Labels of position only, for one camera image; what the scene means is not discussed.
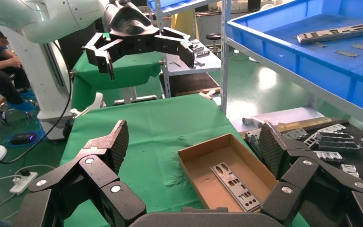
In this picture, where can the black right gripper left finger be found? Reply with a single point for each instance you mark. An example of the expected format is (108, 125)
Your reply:
(106, 163)

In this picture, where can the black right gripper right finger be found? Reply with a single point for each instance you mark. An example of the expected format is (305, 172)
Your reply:
(297, 169)

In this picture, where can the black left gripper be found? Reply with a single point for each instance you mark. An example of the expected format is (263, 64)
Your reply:
(131, 22)

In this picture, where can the silver metal I/O shield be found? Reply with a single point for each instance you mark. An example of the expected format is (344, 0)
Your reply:
(225, 179)
(324, 35)

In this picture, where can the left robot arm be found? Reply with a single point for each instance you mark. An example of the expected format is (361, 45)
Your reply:
(43, 15)

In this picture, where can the blue plastic tray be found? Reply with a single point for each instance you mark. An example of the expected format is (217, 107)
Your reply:
(294, 62)
(169, 3)

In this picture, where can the black box with blue light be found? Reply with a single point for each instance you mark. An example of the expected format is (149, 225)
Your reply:
(23, 137)

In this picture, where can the shallow brown cardboard box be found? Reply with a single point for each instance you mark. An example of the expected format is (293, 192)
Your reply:
(206, 169)

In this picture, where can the green table cloth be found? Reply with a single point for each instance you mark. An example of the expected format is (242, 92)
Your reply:
(156, 125)
(131, 72)

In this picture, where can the white metal rack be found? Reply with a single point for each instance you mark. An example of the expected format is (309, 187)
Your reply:
(187, 61)

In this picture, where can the yellow sheet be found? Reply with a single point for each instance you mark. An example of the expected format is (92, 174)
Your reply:
(184, 23)

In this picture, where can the large flat grey metal plate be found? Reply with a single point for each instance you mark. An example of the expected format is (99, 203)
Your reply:
(253, 139)

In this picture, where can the white plastic pipe fitting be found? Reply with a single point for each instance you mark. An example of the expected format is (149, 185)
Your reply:
(252, 121)

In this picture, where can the black round stool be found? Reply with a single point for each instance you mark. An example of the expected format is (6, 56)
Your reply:
(213, 37)

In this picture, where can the perforated grey shelf upright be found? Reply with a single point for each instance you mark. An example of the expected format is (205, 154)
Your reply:
(224, 62)

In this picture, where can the white power strip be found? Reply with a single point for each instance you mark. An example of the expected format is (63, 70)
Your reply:
(21, 183)

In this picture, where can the white robot torso column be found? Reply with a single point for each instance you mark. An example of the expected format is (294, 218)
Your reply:
(40, 81)

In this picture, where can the wheeled stool base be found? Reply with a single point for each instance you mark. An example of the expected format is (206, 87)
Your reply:
(12, 111)

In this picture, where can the ladder-shaped metal bracket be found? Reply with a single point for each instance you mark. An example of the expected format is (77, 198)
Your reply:
(311, 141)

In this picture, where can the narrow grey metal bracket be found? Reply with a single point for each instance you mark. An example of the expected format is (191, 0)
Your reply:
(295, 134)

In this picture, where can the dark grey metal bracket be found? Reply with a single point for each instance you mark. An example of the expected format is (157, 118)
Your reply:
(336, 141)

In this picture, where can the small grey metal bracket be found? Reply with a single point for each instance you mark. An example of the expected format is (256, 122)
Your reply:
(331, 128)

